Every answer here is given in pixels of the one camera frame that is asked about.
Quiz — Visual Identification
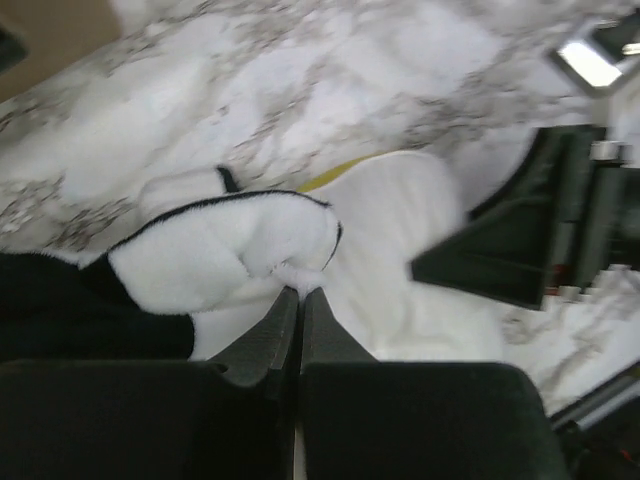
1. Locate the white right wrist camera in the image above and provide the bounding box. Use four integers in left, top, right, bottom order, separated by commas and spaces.
546, 9, 640, 151

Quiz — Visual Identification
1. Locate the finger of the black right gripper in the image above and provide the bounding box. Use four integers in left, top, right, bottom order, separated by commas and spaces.
410, 127, 570, 310

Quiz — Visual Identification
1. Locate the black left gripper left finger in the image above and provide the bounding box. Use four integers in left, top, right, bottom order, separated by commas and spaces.
1, 289, 299, 479

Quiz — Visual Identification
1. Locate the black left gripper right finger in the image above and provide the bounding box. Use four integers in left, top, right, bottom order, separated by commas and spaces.
299, 291, 569, 480

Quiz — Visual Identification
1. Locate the black white checkered pillowcase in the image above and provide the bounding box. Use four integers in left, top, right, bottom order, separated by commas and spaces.
1, 167, 343, 362

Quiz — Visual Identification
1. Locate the white pillow yellow edge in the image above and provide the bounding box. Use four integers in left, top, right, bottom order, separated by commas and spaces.
191, 149, 506, 364

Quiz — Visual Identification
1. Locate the aluminium front rail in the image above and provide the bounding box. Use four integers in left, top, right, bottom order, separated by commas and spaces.
550, 362, 639, 431

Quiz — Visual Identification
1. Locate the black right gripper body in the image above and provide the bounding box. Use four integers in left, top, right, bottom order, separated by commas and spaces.
559, 127, 639, 293

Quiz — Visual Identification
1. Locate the tan plastic toolbox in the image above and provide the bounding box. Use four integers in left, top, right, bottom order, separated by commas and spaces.
1, 0, 121, 101

